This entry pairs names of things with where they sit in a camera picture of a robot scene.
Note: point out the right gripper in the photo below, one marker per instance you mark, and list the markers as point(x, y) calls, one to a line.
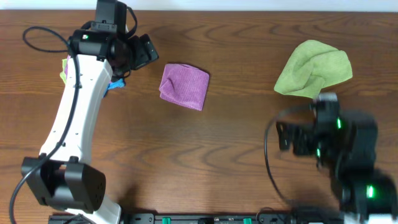
point(303, 133)

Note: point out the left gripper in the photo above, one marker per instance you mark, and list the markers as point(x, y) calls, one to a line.
point(144, 53)

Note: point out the purple cloth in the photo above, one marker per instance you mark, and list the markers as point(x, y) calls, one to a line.
point(184, 85)

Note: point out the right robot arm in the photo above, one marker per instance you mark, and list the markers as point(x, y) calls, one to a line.
point(344, 142)

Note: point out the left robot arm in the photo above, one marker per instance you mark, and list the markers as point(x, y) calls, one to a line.
point(61, 176)

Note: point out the folded blue cloth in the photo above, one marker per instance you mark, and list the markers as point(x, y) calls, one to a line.
point(114, 85)

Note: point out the folded pink cloth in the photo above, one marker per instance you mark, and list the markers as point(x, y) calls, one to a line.
point(67, 62)

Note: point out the folded light green cloth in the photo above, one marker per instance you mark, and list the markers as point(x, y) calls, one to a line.
point(63, 73)

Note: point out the crumpled green cloth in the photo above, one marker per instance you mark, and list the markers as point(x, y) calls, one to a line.
point(312, 67)

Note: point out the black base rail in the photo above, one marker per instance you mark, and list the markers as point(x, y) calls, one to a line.
point(262, 218)

